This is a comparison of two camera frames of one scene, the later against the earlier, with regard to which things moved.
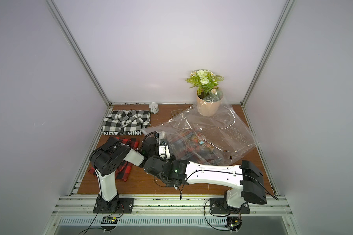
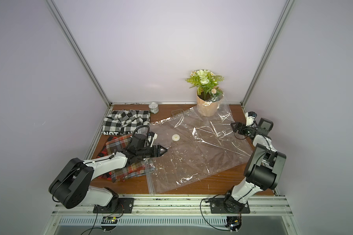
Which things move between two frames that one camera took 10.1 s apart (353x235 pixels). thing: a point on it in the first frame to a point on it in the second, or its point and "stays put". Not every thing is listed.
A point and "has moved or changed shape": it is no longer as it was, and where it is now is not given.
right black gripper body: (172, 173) to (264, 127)
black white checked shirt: (126, 122) stays put
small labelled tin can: (154, 108) stays put
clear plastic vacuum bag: (214, 139) has moved or changed shape
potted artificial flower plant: (209, 95) stays put
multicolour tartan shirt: (193, 146) to (135, 169)
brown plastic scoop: (175, 112) stays put
